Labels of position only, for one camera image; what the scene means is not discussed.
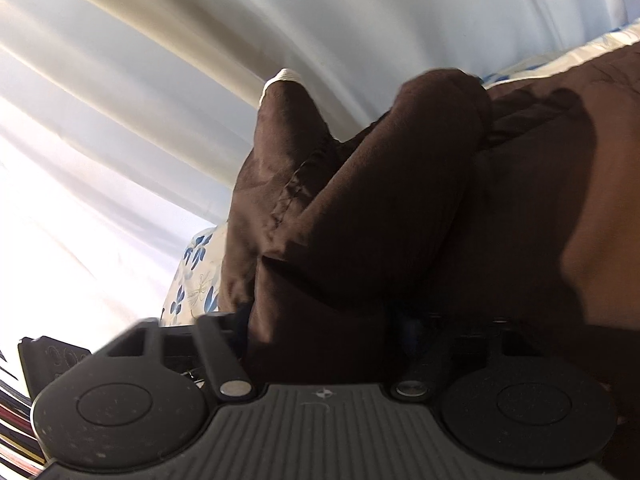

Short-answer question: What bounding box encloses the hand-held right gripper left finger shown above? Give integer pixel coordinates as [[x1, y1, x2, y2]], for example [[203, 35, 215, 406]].
[[99, 304, 254, 402]]

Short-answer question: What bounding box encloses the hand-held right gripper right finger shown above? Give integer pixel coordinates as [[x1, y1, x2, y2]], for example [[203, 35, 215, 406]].
[[387, 305, 532, 403]]

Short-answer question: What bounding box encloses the dark brown garment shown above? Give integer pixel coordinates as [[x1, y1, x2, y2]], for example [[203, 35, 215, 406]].
[[220, 67, 640, 426]]

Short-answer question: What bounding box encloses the blue floral bedsheet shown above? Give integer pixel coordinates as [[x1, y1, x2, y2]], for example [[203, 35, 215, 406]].
[[161, 24, 640, 332]]

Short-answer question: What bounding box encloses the striped cloth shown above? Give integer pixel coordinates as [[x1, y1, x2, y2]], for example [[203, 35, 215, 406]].
[[0, 345, 47, 480]]

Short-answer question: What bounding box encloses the white curtain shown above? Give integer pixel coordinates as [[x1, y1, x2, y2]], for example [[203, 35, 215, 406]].
[[0, 0, 640, 361]]

